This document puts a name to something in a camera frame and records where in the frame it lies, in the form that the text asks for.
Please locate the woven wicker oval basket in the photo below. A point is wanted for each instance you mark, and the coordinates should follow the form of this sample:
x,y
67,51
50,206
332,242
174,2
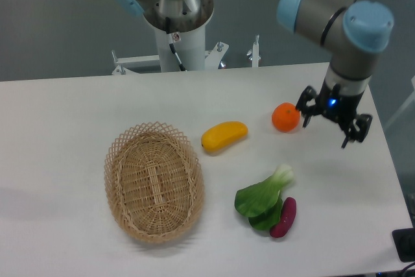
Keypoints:
x,y
153,182

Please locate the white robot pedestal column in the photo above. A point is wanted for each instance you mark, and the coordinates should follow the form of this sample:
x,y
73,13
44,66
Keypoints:
x,y
180,25

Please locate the orange mandarin fruit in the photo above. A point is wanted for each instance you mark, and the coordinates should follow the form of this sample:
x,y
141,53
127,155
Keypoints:
x,y
285,117

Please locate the purple sweet potato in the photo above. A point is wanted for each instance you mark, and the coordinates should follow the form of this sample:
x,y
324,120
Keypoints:
x,y
287,218

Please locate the white metal base frame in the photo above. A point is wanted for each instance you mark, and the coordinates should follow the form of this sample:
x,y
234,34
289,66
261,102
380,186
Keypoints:
x,y
213,60

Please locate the yellow mango fruit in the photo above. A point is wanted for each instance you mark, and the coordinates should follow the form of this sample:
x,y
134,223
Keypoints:
x,y
223,135

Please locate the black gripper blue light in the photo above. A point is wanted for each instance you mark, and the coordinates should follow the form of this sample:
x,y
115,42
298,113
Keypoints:
x,y
338,108

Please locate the black device at table edge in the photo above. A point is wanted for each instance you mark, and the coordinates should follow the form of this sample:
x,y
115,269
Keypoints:
x,y
404,243

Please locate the green bok choy vegetable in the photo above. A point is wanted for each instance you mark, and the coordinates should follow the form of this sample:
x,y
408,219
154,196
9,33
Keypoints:
x,y
261,203

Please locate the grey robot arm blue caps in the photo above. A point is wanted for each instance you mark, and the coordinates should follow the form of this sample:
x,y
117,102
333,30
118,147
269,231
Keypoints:
x,y
355,32

